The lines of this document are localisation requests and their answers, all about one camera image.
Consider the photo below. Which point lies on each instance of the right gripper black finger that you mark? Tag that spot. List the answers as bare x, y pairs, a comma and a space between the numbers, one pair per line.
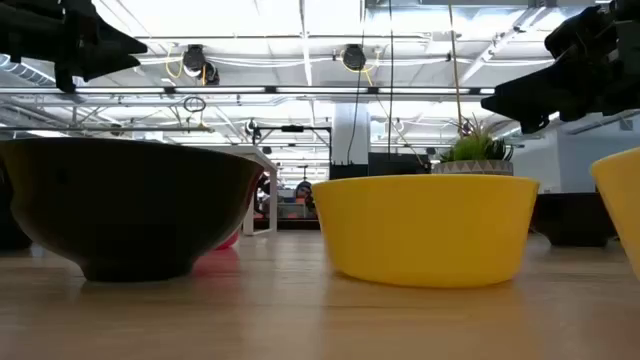
530, 100
537, 124

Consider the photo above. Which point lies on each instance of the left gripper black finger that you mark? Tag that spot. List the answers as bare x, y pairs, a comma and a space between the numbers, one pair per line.
107, 65
115, 42

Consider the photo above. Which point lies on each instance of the black bowl with floral interior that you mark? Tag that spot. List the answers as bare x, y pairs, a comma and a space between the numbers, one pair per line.
570, 220
125, 210

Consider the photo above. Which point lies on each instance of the yellow plastic mini bowl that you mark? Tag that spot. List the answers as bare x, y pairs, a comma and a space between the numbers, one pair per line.
625, 200
425, 235

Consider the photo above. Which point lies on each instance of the red plastic mini bowl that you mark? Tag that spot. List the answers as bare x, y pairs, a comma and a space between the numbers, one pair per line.
229, 242

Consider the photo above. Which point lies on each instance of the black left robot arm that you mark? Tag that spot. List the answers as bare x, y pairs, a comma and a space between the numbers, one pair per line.
12, 210

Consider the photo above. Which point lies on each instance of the green plant in patterned pot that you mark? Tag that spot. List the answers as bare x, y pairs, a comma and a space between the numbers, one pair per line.
472, 167

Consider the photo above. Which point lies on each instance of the thin wooden stake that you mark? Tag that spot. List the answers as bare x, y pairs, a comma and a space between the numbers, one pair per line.
455, 65

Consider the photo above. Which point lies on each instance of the long ceiling light strip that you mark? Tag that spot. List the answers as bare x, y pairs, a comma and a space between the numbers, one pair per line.
225, 90

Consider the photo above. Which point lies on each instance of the black monitor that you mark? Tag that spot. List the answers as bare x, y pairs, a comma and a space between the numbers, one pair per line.
347, 171
395, 165

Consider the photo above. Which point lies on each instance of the white building column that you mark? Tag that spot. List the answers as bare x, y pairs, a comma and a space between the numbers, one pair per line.
350, 135

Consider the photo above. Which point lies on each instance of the person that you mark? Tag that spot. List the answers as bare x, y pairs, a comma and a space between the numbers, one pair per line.
303, 191

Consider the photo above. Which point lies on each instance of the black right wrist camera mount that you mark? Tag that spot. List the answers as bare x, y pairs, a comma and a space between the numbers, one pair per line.
575, 32

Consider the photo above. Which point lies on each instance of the black gantry frame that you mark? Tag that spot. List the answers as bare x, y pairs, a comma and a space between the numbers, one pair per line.
292, 128

